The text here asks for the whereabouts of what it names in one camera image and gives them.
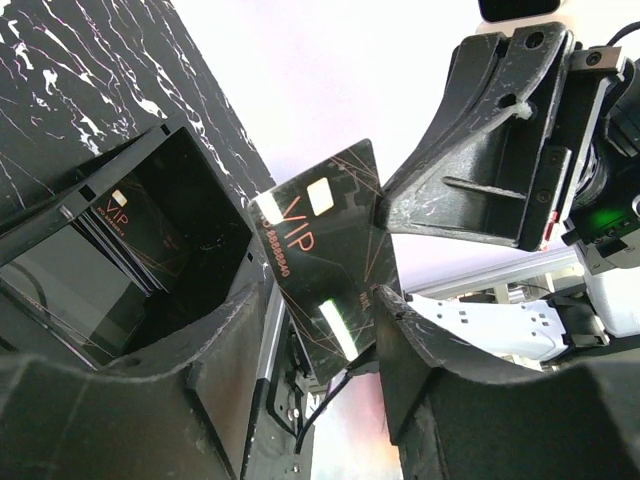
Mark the black plastic card box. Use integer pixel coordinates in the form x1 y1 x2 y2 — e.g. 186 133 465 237
1 118 263 369

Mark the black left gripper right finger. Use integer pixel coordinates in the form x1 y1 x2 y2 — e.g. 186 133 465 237
373 286 639 479

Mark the black VIP credit card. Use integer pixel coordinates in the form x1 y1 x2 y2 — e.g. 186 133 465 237
248 139 401 384

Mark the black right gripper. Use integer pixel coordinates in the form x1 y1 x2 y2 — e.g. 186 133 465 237
378 22 639 255

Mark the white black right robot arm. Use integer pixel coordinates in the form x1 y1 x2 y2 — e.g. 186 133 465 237
377 1 639 368

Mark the black metal base plate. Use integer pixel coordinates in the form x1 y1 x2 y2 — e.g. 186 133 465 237
240 287 379 479

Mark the stack of black cards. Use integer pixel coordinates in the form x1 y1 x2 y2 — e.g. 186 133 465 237
78 173 191 296

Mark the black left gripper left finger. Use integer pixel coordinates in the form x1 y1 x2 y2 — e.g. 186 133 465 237
1 284 263 479

